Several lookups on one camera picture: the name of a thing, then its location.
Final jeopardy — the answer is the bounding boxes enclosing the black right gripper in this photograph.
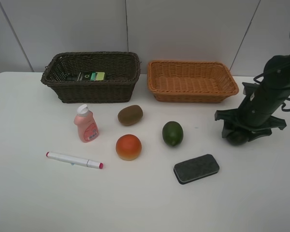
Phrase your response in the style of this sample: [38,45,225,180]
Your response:
[215,82,287,142]

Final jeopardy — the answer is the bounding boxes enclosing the dark purple mangosteen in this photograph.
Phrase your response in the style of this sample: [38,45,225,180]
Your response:
[226,131,249,146]

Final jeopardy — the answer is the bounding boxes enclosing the grey felt board eraser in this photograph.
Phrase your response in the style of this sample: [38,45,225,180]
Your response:
[173,154,220,185]

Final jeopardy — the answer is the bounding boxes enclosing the green avocado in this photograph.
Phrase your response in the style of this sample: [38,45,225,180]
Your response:
[162,121,184,147]

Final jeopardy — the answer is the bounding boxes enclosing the brown kiwi fruit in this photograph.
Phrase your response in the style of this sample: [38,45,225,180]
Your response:
[117,105,143,126]

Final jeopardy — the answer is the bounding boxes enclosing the orange red round fruit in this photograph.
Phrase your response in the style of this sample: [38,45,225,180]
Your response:
[116,134,142,161]

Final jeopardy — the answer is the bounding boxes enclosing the dark green cleanser bottle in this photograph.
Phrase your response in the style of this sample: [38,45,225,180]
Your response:
[65,72,106,82]

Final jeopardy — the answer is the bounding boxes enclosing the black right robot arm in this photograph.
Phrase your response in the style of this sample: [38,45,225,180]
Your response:
[215,55,290,145]

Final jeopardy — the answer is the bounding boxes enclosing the orange wicker basket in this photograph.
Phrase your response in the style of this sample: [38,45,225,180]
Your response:
[147,60,239,103]

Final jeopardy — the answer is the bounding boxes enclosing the dark brown wicker basket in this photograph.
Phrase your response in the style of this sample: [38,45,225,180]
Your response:
[41,51,141,103]

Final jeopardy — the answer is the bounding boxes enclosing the pink bottle white cap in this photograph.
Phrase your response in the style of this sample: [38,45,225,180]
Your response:
[74,104,99,143]

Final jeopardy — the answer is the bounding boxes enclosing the white marker pink caps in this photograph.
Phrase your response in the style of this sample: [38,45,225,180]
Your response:
[46,152,104,169]

